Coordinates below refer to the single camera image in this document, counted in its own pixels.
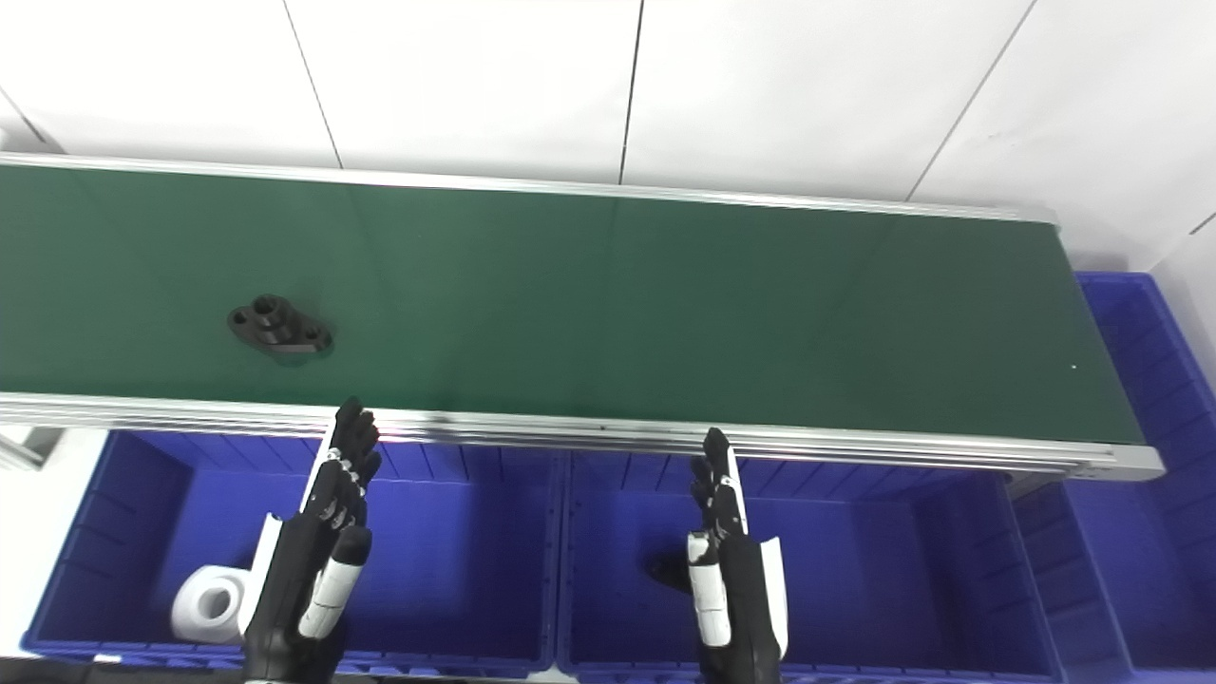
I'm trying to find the black flanged metal part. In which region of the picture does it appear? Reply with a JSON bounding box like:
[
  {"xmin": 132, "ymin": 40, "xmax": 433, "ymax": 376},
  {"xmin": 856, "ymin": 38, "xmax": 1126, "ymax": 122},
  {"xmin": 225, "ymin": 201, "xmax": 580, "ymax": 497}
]
[{"xmin": 226, "ymin": 294, "xmax": 335, "ymax": 356}]

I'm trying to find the blue bin at conveyor end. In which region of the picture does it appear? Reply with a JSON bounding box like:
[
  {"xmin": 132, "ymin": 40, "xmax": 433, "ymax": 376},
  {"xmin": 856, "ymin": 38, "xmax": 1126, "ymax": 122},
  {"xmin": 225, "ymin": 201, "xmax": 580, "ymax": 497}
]
[{"xmin": 1012, "ymin": 272, "xmax": 1216, "ymax": 684}]

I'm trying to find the green conveyor belt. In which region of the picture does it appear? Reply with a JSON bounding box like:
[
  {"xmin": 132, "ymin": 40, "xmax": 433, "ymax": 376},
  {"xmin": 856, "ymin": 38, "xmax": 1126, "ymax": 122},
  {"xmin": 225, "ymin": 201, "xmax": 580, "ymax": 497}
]
[{"xmin": 0, "ymin": 152, "xmax": 1166, "ymax": 481}]

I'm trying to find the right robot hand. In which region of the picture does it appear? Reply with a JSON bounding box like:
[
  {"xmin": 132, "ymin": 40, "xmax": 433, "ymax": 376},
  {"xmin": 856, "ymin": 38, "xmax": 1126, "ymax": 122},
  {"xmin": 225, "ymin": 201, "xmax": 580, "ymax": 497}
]
[{"xmin": 686, "ymin": 427, "xmax": 789, "ymax": 684}]

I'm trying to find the blue bin with white part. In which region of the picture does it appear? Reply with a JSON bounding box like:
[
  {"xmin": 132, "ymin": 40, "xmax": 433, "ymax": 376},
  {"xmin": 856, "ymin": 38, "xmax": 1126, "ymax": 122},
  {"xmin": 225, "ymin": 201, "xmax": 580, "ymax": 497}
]
[{"xmin": 21, "ymin": 429, "xmax": 568, "ymax": 679}]

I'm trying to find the black part in bin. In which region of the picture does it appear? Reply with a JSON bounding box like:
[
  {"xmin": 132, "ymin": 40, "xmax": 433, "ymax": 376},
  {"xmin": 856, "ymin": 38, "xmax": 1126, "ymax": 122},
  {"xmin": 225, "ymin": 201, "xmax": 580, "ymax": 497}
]
[{"xmin": 648, "ymin": 554, "xmax": 693, "ymax": 596}]

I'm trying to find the blue bin with black part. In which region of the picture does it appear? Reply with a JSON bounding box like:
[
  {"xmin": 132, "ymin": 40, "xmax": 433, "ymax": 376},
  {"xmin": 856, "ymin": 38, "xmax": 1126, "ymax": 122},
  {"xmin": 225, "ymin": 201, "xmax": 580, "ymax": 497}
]
[{"xmin": 556, "ymin": 450, "xmax": 1067, "ymax": 684}]

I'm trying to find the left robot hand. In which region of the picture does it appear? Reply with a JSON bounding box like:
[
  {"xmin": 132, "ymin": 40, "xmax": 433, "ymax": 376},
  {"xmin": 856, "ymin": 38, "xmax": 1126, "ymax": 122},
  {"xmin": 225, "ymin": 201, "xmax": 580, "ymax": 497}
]
[{"xmin": 237, "ymin": 397, "xmax": 383, "ymax": 684}]

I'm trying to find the white cylindrical part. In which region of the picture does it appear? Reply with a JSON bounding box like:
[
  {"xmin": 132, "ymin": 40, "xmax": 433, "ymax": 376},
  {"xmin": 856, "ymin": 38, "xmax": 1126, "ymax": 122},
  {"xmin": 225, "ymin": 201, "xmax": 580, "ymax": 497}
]
[{"xmin": 170, "ymin": 565, "xmax": 250, "ymax": 645}]

